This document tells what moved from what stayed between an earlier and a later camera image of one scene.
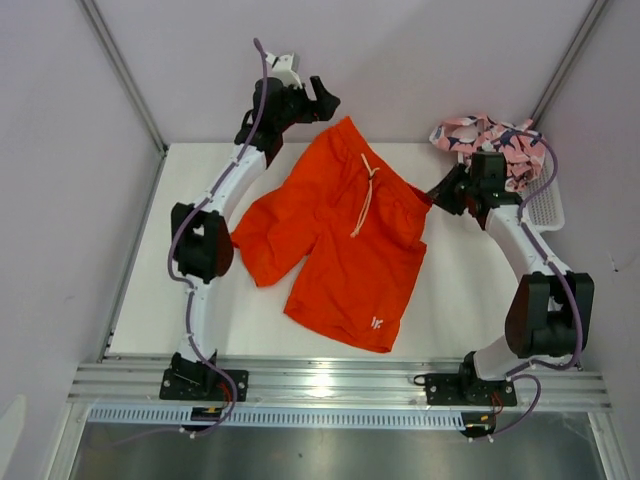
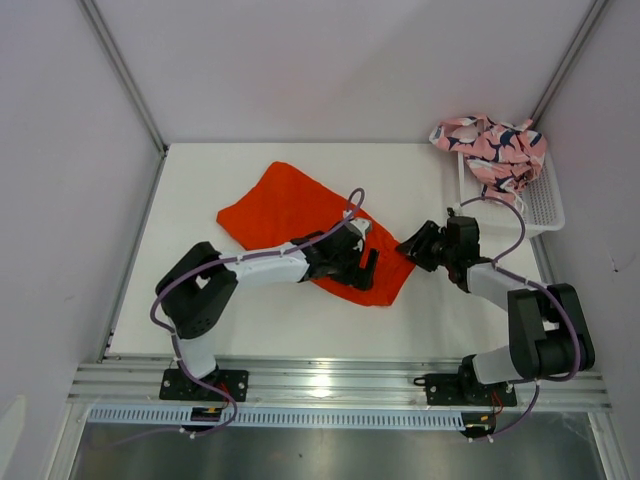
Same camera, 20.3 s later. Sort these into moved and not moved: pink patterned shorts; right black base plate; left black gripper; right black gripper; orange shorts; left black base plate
Moved: left black gripper; orange shorts; right black gripper
Not moved: right black base plate; pink patterned shorts; left black base plate
